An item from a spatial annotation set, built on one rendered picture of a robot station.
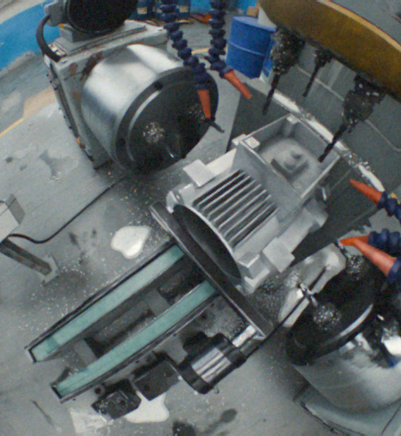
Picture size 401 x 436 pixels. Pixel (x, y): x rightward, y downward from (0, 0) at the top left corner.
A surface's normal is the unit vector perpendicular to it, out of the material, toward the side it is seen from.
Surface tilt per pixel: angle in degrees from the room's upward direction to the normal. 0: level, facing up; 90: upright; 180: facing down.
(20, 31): 90
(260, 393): 0
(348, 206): 90
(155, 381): 0
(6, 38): 90
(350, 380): 58
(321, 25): 90
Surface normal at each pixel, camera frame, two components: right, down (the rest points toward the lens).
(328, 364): -0.62, 0.29
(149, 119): 0.65, 0.71
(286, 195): -0.76, 0.56
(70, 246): 0.09, -0.43
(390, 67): -0.30, 0.85
